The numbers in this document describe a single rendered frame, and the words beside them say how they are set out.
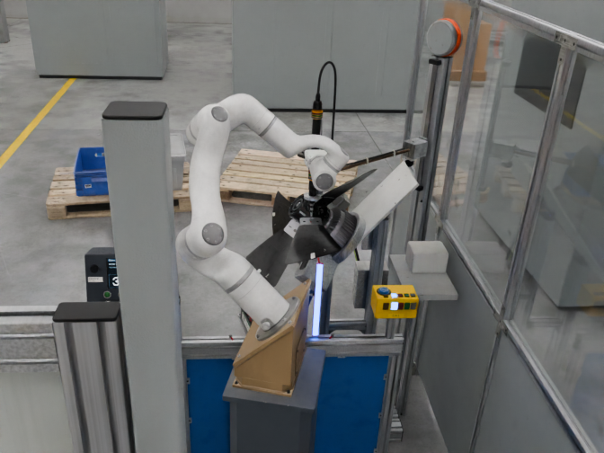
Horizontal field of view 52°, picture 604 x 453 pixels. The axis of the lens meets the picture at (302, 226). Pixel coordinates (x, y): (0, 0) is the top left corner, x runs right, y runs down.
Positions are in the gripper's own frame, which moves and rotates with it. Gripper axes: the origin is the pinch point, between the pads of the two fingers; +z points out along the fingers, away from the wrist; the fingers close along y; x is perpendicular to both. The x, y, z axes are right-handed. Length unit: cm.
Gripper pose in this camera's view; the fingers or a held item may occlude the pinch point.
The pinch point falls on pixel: (315, 149)
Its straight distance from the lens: 247.9
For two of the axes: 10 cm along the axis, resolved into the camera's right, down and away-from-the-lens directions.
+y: 10.0, 0.0, 1.0
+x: 0.4, -8.9, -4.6
